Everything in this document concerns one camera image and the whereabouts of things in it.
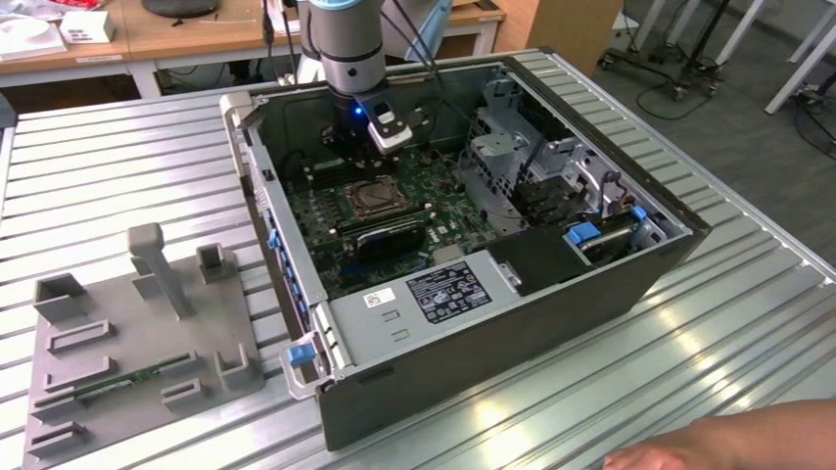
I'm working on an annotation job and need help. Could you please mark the silver CPU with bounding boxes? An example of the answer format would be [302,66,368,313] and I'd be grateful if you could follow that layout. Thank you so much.
[355,183,400,211]

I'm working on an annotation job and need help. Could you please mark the metal socket cover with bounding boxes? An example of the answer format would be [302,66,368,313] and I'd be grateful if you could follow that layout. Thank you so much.
[344,176,407,219]

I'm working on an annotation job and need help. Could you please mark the CPU socket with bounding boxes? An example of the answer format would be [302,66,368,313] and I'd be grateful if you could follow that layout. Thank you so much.
[343,175,408,220]

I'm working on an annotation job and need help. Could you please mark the green RAM stick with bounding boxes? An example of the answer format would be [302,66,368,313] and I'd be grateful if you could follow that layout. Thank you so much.
[334,211,424,237]
[75,356,188,402]

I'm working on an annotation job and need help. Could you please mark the black fan graphics card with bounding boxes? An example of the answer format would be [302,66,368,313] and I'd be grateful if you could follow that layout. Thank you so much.
[352,217,426,263]

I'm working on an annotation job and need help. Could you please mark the green motherboard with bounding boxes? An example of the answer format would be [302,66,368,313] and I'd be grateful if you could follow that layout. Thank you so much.
[284,149,524,300]

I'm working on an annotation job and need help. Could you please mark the silver drive cage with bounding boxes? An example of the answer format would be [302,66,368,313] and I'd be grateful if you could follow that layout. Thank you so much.
[467,77,590,231]

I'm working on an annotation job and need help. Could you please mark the silver chipset heat sink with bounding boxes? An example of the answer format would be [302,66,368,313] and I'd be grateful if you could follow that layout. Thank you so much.
[430,244,470,265]

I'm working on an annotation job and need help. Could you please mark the wooden desk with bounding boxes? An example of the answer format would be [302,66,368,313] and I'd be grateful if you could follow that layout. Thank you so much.
[0,0,508,89]

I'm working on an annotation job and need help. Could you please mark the dark round object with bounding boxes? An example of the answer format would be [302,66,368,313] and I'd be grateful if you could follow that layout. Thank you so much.
[142,0,219,19]

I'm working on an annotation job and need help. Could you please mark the silver power supply unit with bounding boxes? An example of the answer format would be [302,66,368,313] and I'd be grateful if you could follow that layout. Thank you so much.
[326,247,524,366]

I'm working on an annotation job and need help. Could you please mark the blue disk carrier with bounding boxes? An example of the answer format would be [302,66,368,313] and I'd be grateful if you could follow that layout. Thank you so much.
[562,220,603,246]

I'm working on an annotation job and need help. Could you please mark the wooden cabinet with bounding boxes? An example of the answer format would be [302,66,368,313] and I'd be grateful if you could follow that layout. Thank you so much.
[499,0,622,77]

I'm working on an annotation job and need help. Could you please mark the blue case latch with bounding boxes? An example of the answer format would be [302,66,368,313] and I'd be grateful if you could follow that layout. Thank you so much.
[282,342,315,366]

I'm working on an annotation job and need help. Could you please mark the small white box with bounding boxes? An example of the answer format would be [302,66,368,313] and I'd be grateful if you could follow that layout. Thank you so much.
[58,10,116,45]

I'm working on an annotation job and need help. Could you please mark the black open PC case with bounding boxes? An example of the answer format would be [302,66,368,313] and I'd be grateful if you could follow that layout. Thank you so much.
[219,46,714,451]

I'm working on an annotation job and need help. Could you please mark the white flat carton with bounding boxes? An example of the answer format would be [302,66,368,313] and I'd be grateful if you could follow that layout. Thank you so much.
[0,14,67,60]

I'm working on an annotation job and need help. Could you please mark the grey parts rack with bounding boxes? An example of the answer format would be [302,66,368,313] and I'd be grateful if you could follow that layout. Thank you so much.
[23,222,267,466]

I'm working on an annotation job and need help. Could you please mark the black wheeled stand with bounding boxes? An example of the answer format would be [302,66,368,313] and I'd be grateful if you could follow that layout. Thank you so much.
[599,0,734,102]

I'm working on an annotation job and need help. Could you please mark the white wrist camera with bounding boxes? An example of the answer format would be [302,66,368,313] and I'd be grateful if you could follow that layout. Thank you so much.
[355,92,418,156]

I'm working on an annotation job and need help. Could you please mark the white table frame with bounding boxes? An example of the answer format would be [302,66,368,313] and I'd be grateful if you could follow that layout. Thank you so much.
[763,0,836,117]

